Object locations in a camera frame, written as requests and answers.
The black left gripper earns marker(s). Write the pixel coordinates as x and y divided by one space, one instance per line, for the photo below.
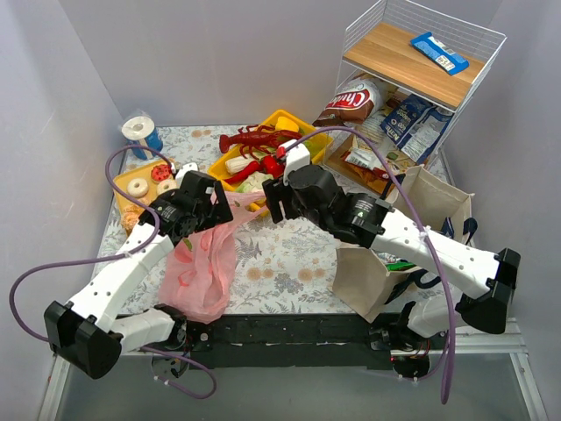
222 202

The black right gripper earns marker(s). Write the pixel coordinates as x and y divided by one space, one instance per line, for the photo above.
275 200

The pink plastic bag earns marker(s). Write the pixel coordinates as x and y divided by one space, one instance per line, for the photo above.
201 268

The beige canvas tote bag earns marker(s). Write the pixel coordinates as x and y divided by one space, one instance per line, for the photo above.
361 281

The green Chula chips bag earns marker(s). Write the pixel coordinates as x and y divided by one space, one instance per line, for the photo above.
398 266

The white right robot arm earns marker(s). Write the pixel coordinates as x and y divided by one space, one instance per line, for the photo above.
486 280

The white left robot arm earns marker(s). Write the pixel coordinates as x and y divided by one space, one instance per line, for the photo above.
88 330

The red toy chili pepper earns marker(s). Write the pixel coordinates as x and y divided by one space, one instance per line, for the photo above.
268 165

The white glazed donut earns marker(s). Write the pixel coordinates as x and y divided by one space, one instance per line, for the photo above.
137 187
166 186

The red strawberry donut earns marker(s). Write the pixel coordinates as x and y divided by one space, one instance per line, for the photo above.
161 172

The red toy lobster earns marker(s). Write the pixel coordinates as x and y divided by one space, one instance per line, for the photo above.
261 138

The orange donut tray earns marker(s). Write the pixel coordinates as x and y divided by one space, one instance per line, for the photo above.
140 172

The floral table mat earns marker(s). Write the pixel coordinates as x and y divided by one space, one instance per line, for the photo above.
284 268

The white snack packet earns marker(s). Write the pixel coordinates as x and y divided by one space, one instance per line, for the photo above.
366 155

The toilet paper roll pack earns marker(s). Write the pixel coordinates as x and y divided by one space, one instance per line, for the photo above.
141 131

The orange snack bag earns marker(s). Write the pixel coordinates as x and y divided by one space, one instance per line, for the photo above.
377 179

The brown Chula chips bag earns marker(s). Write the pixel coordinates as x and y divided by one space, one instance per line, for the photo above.
354 102

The blue Kettle chips bag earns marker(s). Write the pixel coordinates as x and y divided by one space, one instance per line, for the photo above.
415 126

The small blue snack packet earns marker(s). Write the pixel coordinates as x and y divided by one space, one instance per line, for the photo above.
447 59

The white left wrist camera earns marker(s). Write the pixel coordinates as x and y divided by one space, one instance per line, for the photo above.
178 171

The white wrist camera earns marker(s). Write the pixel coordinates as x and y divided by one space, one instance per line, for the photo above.
178 171
293 157

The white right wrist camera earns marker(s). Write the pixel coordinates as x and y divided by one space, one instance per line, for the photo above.
293 157

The white wire shelf rack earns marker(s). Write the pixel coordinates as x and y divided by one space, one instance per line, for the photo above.
378 43

